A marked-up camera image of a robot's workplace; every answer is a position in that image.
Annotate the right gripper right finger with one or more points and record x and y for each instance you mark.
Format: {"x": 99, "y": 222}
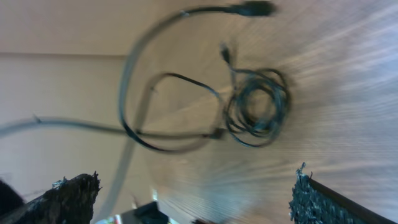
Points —
{"x": 314, "y": 203}

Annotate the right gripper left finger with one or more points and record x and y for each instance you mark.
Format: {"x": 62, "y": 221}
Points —
{"x": 68, "y": 201}

